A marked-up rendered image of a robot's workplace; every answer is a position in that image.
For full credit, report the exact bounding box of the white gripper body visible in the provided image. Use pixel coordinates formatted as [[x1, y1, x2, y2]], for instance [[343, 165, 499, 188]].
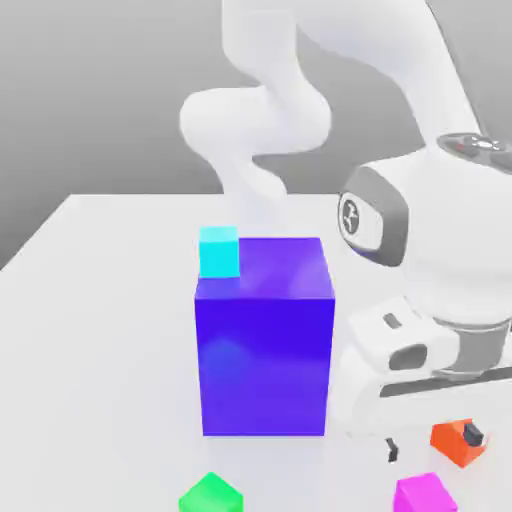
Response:
[[330, 344, 512, 441]]

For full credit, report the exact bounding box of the small orange cube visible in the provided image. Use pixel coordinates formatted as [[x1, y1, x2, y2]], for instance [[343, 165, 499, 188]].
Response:
[[429, 418, 491, 469]]

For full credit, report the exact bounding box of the small magenta cube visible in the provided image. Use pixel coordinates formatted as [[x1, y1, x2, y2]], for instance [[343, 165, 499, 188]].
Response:
[[391, 472, 460, 512]]

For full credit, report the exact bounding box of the small green cube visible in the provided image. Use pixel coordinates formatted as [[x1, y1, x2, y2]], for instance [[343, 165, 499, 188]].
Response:
[[177, 471, 244, 512]]

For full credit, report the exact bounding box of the small cyan cube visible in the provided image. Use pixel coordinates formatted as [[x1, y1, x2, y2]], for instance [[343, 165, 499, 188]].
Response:
[[198, 225, 242, 280]]

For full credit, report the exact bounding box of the large blue box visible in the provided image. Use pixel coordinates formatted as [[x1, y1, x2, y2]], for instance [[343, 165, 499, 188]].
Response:
[[193, 236, 336, 438]]

